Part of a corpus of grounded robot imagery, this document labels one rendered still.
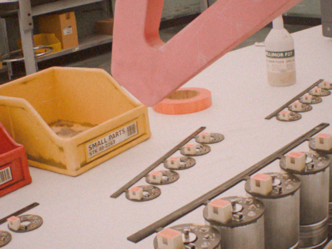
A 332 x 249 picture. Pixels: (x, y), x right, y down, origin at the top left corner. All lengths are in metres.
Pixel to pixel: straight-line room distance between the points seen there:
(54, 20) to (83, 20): 0.64
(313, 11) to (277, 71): 5.11
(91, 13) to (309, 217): 5.33
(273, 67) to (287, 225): 0.40
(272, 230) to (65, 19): 4.68
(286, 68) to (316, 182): 0.38
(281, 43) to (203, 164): 0.23
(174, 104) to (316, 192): 0.32
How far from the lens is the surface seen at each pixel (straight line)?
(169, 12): 6.25
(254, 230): 0.23
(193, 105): 0.57
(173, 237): 0.20
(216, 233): 0.21
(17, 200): 0.43
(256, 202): 0.24
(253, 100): 0.59
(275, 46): 0.63
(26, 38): 2.79
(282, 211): 0.24
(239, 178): 0.26
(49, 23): 5.00
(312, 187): 0.27
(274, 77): 0.64
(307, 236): 0.28
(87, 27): 5.54
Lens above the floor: 0.92
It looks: 18 degrees down
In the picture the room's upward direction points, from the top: 6 degrees counter-clockwise
